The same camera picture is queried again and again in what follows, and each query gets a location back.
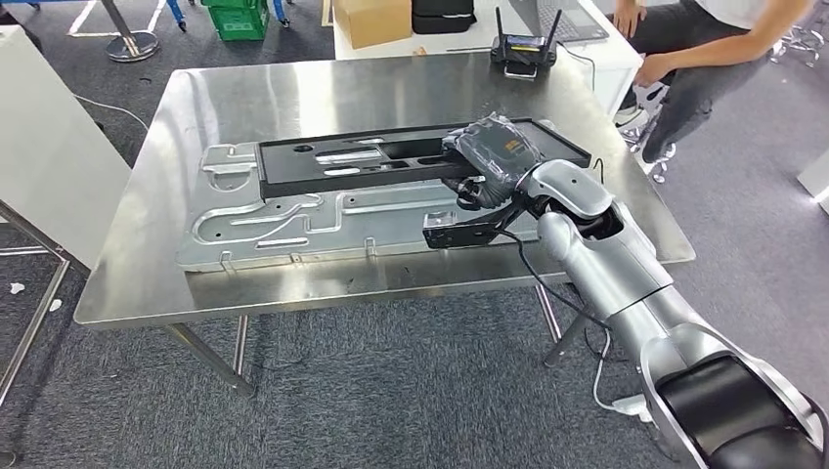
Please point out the black plastic panel part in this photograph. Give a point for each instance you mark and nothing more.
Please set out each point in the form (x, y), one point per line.
(285, 175)

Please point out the white side table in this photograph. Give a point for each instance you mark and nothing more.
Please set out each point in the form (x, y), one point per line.
(52, 142)

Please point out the black case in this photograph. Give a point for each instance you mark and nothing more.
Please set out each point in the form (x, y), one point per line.
(443, 16)

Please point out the black wifi router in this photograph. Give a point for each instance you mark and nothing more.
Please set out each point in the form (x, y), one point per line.
(524, 48)

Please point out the chrome barrier stanchion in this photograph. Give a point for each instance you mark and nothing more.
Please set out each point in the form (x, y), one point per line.
(133, 45)

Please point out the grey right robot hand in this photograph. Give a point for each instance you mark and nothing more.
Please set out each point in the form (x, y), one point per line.
(502, 155)

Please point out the white desk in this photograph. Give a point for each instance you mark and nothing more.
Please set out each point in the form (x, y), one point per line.
(609, 65)

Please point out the stamped metal panel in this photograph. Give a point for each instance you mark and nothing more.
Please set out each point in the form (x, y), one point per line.
(324, 226)

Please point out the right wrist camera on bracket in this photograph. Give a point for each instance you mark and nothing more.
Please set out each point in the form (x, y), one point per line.
(453, 233)

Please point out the grey laptop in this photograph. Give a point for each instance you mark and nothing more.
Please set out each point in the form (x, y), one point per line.
(570, 19)

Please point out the cardboard box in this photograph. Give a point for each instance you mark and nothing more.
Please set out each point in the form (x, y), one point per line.
(375, 22)

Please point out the green plastic crate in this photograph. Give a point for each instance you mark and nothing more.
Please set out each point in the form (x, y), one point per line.
(236, 22)

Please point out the chrome chair base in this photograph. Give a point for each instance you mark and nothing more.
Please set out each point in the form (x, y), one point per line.
(662, 169)
(800, 42)

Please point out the white lit plinth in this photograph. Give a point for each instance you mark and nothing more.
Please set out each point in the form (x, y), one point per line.
(817, 181)

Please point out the stainless steel workbench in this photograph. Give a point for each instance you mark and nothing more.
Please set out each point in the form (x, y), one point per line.
(388, 84)

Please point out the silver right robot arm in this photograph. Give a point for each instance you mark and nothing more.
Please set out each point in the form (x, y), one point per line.
(602, 259)

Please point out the seated person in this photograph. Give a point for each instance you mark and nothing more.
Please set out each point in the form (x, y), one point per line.
(699, 65)

